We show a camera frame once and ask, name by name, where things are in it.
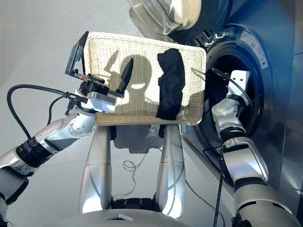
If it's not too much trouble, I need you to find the black garment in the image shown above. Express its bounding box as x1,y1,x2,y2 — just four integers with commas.
155,48,186,122

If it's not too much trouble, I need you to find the pale woven basket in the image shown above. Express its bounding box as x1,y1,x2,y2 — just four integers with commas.
83,30,207,126

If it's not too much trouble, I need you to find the grey washing machine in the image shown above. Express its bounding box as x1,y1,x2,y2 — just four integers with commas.
165,0,303,215

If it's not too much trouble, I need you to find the round glass washer door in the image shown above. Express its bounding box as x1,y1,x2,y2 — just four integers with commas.
127,0,202,36

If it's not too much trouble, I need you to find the silver robot torso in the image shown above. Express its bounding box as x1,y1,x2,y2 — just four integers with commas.
53,207,190,227

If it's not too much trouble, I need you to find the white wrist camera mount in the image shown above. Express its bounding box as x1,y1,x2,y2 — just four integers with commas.
225,69,252,107
75,90,117,114

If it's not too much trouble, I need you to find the thin grey floor cable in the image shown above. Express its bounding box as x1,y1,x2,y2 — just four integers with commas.
113,146,164,200

